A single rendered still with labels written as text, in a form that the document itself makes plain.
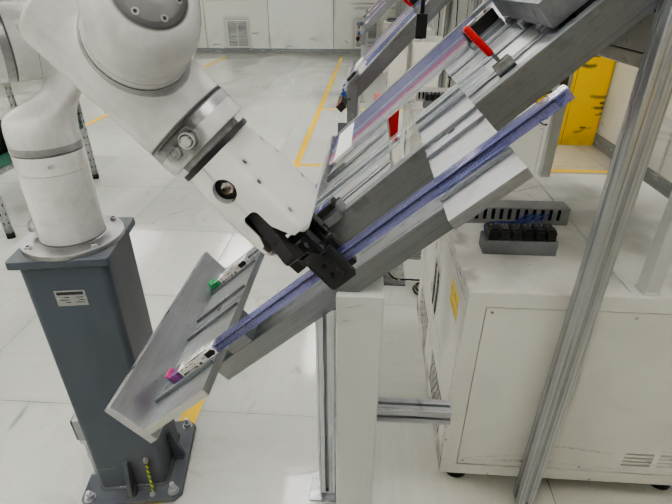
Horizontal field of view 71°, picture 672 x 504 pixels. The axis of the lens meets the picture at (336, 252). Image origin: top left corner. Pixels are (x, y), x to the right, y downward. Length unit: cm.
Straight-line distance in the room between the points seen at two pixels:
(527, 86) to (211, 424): 123
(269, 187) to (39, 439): 140
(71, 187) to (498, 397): 98
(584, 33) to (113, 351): 104
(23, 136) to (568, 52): 89
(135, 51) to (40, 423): 150
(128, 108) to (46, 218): 63
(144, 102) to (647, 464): 135
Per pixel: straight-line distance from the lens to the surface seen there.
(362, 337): 63
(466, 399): 117
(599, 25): 86
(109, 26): 35
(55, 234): 103
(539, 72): 84
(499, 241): 111
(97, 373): 119
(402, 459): 145
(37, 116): 97
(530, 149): 247
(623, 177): 90
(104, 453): 138
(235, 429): 153
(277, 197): 40
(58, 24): 43
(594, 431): 133
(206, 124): 40
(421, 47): 555
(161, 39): 34
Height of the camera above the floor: 115
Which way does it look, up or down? 29 degrees down
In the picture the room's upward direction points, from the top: straight up
